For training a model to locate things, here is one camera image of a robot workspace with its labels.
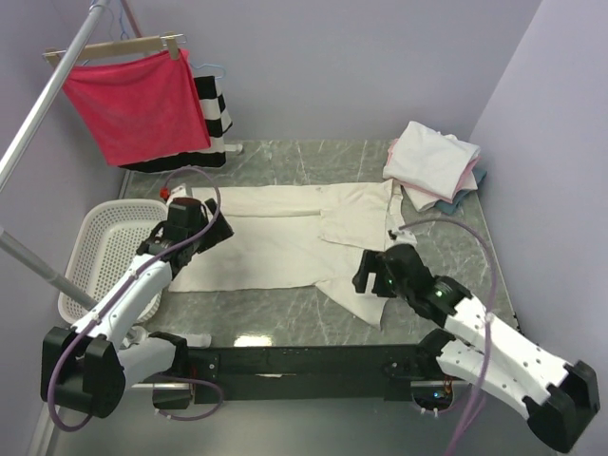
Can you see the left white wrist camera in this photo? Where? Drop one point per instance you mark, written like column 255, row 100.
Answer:
column 181, row 191

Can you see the cream white t shirt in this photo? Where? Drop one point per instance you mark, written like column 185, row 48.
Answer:
column 296, row 236

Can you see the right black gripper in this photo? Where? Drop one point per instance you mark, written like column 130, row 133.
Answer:
column 371, row 262

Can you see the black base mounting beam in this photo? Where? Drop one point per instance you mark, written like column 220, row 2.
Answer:
column 390, row 372

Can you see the silver clothes rack pole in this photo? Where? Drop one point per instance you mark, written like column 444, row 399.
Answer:
column 43, row 103

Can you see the white plastic laundry basket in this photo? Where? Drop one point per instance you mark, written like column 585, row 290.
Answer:
column 107, row 242

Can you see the wooden clip hanger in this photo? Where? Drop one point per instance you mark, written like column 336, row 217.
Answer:
column 170, row 42

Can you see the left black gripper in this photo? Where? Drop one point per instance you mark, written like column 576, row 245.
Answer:
column 222, row 233

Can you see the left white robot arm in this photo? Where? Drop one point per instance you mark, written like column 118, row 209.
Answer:
column 119, row 323

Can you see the black white striped cloth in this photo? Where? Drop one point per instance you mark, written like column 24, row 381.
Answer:
column 218, row 122

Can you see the folded white t shirt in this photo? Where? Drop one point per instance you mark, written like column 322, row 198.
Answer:
column 432, row 161

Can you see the blue wire hanger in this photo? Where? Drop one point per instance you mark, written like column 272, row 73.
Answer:
column 218, row 71

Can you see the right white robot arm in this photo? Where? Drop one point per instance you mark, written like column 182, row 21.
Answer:
column 499, row 351

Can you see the folded blue t shirt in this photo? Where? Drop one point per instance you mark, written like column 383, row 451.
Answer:
column 450, row 208

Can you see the red hanging towel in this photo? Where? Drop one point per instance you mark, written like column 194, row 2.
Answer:
column 141, row 110

